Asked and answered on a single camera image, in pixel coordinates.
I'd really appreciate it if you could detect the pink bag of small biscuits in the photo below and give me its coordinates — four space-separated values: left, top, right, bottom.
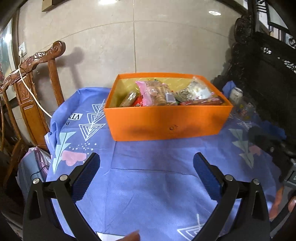
136 79 178 107

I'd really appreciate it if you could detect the person's right hand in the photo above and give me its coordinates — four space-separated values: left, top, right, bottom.
269 187 295 220

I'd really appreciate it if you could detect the person's left hand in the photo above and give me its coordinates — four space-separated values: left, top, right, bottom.
118 230 140 241

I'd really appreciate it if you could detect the glass mug with stickers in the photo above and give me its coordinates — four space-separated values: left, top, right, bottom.
236 101 255 121

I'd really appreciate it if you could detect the white drink can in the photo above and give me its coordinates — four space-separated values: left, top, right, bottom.
229 87 243 105

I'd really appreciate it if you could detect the grey blue bag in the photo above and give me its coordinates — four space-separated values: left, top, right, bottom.
16 147 51 201

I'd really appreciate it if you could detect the brown chocolate bar wrapper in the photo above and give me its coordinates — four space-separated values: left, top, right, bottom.
180 96 224 106

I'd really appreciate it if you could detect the dark carved wooden cabinet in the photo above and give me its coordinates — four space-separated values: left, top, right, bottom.
213 1 295 144

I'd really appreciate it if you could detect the round rice cracker red label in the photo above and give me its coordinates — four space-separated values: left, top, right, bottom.
187 76 212 100

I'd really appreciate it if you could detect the carved wooden chair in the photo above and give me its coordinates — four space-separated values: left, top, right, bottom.
1 41 66 151

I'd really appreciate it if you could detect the blue patterned tablecloth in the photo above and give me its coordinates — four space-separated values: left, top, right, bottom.
46 87 286 240

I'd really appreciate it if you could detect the orange cardboard box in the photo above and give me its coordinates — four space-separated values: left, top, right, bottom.
104 72 233 141

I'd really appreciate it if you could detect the round brown pastry packet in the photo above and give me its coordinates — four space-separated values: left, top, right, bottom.
119 90 139 108

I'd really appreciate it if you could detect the framed red flower painting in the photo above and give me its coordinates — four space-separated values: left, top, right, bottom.
0 20 16 83

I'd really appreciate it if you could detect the white cable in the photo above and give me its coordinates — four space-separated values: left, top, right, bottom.
17 49 53 119

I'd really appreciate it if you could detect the wall power socket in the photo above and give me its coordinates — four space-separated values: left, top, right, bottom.
18 42 27 56

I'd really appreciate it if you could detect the dark framed wall picture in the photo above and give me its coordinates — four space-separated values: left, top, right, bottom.
42 0 68 12

